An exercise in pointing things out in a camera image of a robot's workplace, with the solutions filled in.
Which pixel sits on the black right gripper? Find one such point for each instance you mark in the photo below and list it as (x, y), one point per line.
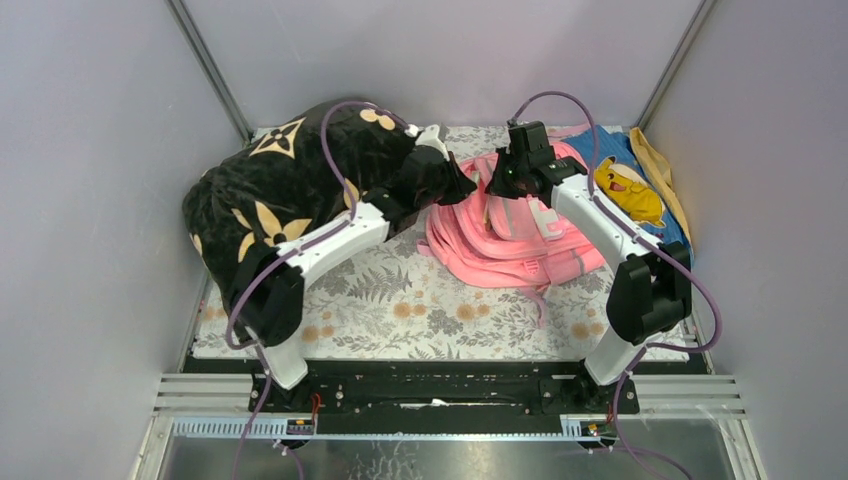
(497, 186)

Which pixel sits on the pink student backpack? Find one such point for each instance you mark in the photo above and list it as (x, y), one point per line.
(491, 242)

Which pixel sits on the black pillow with beige flowers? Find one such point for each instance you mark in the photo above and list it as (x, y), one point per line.
(292, 180)

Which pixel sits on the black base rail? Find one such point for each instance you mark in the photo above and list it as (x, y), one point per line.
(395, 398)

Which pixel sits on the floral table mat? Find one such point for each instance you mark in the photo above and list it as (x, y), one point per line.
(392, 302)

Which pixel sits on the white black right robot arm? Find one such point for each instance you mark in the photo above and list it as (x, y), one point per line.
(651, 292)

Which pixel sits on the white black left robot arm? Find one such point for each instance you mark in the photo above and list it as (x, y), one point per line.
(267, 294)

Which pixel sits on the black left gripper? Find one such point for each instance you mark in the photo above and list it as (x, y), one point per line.
(444, 177)

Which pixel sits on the blue Pokemon t-shirt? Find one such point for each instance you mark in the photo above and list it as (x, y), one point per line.
(619, 176)

